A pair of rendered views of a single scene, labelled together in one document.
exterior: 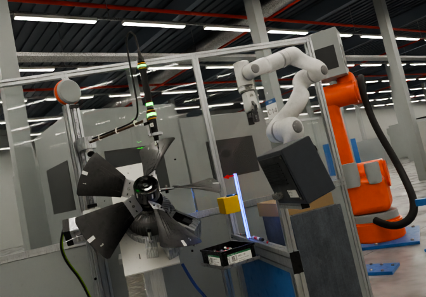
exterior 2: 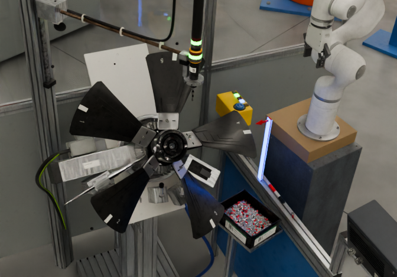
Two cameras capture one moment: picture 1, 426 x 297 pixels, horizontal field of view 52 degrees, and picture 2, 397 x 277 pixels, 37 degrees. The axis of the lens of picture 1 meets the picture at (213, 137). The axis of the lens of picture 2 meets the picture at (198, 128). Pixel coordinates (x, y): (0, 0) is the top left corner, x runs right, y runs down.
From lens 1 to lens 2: 1.61 m
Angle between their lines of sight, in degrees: 46
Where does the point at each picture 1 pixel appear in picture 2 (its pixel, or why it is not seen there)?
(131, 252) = not seen: hidden behind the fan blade
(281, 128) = (339, 69)
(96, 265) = (49, 149)
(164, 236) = (196, 222)
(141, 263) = (143, 209)
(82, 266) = (20, 133)
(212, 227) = not seen: hidden behind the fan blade
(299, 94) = (374, 15)
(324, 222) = (340, 168)
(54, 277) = not seen: outside the picture
